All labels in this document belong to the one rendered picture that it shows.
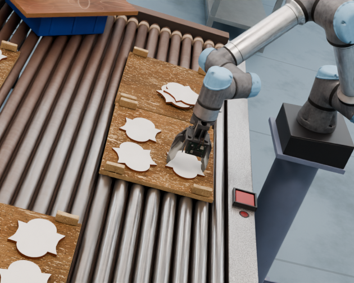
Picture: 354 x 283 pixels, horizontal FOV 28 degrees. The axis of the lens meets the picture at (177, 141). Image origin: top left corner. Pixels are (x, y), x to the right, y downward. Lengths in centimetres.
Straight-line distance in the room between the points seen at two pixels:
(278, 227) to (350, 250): 106
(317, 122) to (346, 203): 164
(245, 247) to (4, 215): 67
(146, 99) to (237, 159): 39
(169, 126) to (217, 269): 66
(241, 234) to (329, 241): 183
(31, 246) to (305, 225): 234
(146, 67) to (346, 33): 86
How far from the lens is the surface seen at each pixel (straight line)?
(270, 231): 288
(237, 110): 267
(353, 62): 234
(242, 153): 242
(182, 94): 255
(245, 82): 207
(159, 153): 223
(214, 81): 199
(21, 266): 171
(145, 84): 259
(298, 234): 379
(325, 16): 222
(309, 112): 264
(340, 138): 266
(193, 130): 212
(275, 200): 280
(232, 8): 580
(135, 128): 229
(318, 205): 409
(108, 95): 249
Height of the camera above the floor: 213
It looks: 31 degrees down
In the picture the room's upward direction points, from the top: 19 degrees clockwise
